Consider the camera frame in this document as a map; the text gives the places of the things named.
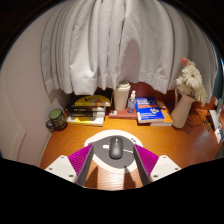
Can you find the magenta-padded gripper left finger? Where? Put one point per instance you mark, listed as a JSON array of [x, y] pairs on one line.
[[63, 166]]

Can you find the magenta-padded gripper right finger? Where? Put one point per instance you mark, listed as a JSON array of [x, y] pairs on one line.
[[160, 166]]

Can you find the dark grey computer mouse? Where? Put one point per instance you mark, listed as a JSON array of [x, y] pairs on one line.
[[116, 148]]

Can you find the grey white-rimmed mouse pad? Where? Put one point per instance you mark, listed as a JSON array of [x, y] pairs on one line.
[[110, 163]]

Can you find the dark mug with green inside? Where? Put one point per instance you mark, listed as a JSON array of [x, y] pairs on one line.
[[57, 119]]

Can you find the orange book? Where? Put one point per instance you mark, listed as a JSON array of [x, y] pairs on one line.
[[167, 118]]

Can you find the white and yellow book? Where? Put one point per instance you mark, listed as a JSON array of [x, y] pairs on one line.
[[85, 120]]

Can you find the white ceramic vase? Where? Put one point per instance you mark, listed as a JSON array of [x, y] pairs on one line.
[[181, 113]]

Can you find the blue book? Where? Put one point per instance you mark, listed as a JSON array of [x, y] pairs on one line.
[[149, 110]]

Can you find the red book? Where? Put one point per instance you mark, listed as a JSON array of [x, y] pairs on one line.
[[121, 115]]

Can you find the clear spray bottle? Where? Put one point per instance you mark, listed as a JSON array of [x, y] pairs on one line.
[[131, 105]]

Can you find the white device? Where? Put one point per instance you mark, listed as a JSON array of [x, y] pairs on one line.
[[216, 126]]

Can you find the white lidded tumbler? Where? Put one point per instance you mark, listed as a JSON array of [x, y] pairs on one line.
[[122, 98]]

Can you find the white and pink flowers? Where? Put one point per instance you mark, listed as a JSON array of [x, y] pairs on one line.
[[191, 81]]

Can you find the white pleated curtain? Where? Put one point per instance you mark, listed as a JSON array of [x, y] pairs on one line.
[[116, 43]]

